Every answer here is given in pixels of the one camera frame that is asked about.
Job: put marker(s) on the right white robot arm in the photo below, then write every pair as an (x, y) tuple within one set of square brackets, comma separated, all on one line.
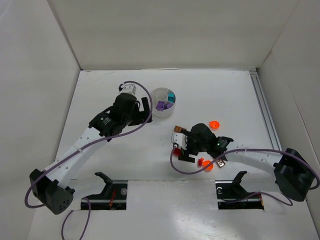
[(285, 172)]

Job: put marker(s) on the white round divided container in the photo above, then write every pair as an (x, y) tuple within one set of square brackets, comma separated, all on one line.
[(160, 94)]

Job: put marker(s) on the small red lego stud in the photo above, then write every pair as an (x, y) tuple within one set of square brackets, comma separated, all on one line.
[(200, 162)]

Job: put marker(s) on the aluminium rail right side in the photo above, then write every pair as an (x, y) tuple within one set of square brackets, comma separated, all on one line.
[(264, 108)]

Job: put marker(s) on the teal lego brick pair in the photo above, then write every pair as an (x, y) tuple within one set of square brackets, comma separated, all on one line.
[(171, 98)]

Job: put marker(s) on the red lego brick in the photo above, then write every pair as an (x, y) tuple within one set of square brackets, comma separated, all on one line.
[(177, 152)]

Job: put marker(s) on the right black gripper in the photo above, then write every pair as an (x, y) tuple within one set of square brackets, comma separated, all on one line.
[(188, 149)]

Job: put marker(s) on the tan lego plate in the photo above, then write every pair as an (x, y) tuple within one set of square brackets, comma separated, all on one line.
[(178, 129)]

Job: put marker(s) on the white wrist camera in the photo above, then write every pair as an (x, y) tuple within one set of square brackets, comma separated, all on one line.
[(128, 88), (179, 140)]

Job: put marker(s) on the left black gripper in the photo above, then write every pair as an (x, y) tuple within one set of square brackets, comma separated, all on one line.
[(139, 113)]

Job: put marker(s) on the purple printed lego brick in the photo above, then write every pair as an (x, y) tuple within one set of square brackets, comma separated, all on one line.
[(168, 105)]

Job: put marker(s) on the orange round lego dish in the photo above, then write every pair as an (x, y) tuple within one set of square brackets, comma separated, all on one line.
[(207, 166)]

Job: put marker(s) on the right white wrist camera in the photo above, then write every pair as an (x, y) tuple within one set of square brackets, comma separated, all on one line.
[(179, 140)]

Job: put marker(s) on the brown lego plate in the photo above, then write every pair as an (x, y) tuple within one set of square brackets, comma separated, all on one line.
[(220, 163)]

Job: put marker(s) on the orange round lego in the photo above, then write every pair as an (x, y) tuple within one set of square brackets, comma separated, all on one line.
[(215, 125)]

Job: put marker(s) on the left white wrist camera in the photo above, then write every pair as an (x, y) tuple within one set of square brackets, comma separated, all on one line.
[(128, 88)]

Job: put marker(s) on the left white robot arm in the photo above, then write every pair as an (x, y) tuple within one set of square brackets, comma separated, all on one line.
[(51, 186)]

